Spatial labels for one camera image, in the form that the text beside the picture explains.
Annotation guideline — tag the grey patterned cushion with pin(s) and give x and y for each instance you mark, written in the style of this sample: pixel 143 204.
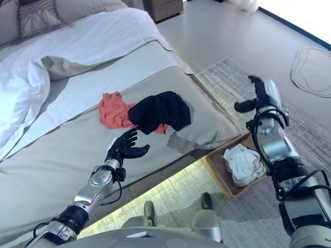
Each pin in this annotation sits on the grey patterned cushion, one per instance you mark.
pixel 38 18

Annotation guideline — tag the grey striped rug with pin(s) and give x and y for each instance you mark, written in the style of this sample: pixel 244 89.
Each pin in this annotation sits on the grey striped rug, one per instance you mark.
pixel 232 85

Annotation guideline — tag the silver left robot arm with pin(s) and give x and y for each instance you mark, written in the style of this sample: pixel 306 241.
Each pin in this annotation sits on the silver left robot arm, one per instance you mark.
pixel 88 196

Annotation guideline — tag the black framed glass window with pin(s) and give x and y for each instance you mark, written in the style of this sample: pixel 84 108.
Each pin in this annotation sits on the black framed glass window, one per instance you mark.
pixel 305 15

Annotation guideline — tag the navy black garment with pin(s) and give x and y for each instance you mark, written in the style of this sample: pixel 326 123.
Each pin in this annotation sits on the navy black garment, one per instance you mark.
pixel 160 111

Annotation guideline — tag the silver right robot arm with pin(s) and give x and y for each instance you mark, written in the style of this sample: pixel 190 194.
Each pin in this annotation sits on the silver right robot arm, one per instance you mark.
pixel 276 144

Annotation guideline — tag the white garment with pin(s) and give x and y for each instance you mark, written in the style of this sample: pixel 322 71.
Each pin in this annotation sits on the white garment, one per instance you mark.
pixel 243 165

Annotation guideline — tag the white sheer curtain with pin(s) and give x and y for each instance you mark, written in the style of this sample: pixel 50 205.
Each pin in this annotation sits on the white sheer curtain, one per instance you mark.
pixel 245 5

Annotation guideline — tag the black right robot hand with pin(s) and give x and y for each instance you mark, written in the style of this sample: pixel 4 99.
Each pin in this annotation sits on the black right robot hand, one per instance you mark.
pixel 269 98

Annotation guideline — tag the brown wicker basket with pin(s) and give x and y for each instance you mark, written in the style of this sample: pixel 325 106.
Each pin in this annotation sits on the brown wicker basket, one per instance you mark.
pixel 219 168

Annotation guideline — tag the grey robot torso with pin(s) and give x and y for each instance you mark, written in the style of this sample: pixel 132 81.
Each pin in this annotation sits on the grey robot torso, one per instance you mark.
pixel 116 240

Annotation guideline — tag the silver right robot leg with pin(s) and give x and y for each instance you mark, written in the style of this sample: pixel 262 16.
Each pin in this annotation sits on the silver right robot leg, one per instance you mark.
pixel 207 222

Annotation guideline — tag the bed with upholstered frame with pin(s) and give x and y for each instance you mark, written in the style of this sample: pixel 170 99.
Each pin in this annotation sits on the bed with upholstered frame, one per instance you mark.
pixel 77 155

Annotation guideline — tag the large beige pillow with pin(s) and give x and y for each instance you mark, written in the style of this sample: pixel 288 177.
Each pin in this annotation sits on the large beige pillow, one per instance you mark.
pixel 7 25
pixel 85 10

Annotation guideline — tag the light grey bed sheet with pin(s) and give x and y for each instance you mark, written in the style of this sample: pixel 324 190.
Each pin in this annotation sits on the light grey bed sheet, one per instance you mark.
pixel 155 59

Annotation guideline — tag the orange garment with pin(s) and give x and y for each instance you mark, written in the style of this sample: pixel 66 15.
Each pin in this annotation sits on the orange garment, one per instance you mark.
pixel 113 111

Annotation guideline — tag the small cream floor mat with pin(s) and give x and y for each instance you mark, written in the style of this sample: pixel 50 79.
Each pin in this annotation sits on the small cream floor mat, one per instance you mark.
pixel 313 69

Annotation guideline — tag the brown wooden nightstand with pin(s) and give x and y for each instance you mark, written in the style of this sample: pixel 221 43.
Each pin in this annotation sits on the brown wooden nightstand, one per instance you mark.
pixel 163 9

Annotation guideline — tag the white duvet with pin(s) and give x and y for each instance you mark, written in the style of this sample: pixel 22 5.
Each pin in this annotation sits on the white duvet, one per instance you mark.
pixel 90 38

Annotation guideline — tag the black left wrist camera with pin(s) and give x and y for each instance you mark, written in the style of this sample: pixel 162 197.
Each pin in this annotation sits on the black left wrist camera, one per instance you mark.
pixel 120 174

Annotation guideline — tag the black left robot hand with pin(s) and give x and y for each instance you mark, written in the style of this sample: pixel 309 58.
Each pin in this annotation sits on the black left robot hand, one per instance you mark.
pixel 121 149

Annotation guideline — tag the white bed with pillows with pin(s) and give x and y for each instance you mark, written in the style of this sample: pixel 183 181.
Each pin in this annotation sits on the white bed with pillows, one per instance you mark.
pixel 77 155

